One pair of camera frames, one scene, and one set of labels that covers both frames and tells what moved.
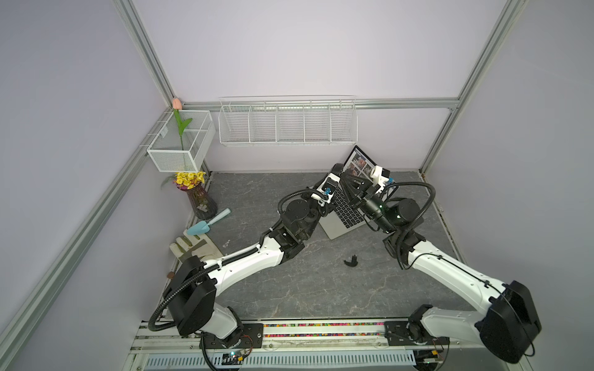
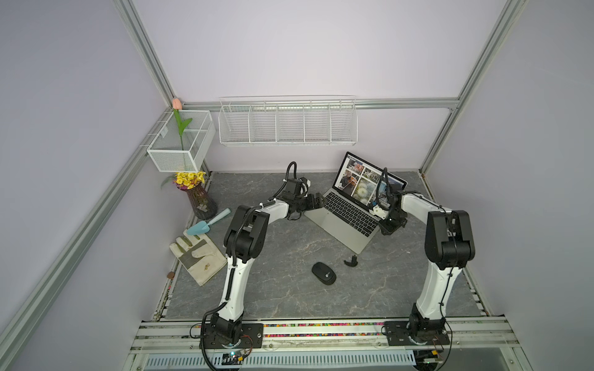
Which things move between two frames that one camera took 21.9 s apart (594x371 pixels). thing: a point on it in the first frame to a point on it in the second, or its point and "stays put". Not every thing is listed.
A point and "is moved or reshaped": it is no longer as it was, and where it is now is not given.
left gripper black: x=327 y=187 to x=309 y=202
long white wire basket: x=288 y=120 stays put
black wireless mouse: x=337 y=168 to x=324 y=273
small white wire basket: x=165 y=151 stays put
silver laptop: x=360 y=192 is moved or reshaped
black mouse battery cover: x=353 y=263 stays put
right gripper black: x=359 y=189 to x=387 y=229
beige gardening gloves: x=199 y=246 stays put
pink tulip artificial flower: x=177 y=103 stays put
